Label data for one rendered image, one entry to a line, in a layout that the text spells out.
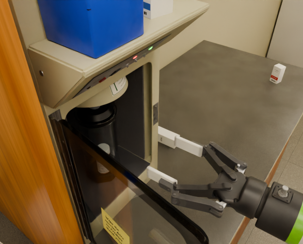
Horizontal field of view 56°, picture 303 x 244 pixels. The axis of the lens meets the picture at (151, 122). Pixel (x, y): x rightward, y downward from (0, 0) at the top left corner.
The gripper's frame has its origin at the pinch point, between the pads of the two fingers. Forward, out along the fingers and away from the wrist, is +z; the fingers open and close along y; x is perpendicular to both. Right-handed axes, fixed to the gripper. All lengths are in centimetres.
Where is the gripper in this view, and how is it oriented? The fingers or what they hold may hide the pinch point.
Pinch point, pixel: (169, 158)
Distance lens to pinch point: 62.7
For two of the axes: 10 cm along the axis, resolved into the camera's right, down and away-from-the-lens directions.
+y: -5.6, 5.3, -6.3
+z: -8.3, -3.5, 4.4
